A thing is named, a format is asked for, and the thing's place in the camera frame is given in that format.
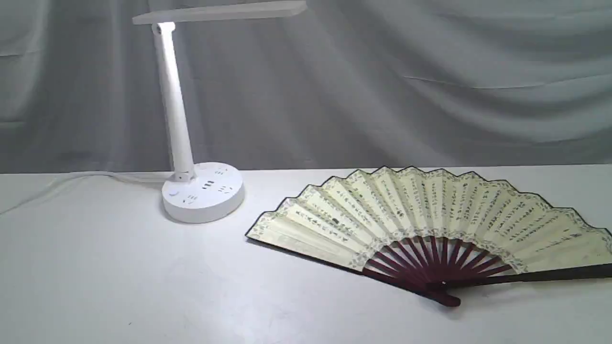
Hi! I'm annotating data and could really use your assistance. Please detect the cream paper folding fan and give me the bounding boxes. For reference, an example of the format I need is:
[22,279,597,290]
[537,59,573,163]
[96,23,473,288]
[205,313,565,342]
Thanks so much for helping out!
[245,166,611,307]

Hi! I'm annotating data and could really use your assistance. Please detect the white desk lamp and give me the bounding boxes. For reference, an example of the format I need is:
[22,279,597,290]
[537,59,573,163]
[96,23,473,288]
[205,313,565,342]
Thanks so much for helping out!
[132,0,307,224]

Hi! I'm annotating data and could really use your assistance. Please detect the grey backdrop curtain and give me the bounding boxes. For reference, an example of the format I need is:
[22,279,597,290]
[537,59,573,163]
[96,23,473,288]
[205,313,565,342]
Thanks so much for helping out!
[1,0,612,173]

